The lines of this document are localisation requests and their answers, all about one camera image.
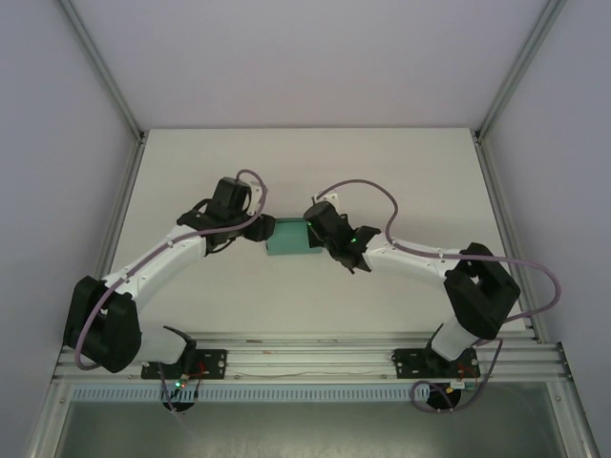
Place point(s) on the aluminium frame post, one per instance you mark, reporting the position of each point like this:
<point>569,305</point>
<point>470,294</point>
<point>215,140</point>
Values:
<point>518,71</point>
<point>106,71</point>

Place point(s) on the right aluminium side rail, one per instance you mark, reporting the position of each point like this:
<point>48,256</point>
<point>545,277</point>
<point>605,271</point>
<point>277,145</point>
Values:
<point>494,191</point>

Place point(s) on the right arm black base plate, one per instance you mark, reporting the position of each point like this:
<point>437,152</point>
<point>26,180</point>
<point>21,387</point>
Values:
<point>406,362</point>

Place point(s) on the right aluminium frame post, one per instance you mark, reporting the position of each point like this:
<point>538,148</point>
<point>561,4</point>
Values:
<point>518,71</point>

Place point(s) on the metal sheet panel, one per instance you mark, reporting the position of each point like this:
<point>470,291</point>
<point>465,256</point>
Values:
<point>310,429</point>

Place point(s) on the left aluminium side rail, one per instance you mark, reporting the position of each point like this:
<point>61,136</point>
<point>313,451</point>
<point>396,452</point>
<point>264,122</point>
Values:
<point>121,205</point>

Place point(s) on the teal paper box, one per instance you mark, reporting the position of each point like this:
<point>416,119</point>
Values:
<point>291,238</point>

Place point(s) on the aluminium side rail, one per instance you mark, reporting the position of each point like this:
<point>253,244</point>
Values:
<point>494,191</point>
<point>121,205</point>

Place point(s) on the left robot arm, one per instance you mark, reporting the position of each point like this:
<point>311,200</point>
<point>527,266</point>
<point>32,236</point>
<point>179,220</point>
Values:
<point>105,329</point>

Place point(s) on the left aluminium frame post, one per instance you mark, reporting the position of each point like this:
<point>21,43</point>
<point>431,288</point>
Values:
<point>106,71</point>

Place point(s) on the aluminium mounting rail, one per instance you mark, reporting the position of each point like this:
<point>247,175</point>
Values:
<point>310,353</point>

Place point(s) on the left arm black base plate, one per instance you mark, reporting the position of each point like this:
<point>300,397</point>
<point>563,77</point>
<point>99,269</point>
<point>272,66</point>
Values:
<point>215,362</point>

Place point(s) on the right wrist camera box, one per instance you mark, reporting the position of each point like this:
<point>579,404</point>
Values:
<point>329,196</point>

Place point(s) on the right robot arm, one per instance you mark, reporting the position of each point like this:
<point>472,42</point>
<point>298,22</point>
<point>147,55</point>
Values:
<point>482,296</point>

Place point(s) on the small circuit board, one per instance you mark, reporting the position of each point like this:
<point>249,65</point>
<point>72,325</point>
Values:
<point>181,382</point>
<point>458,384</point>

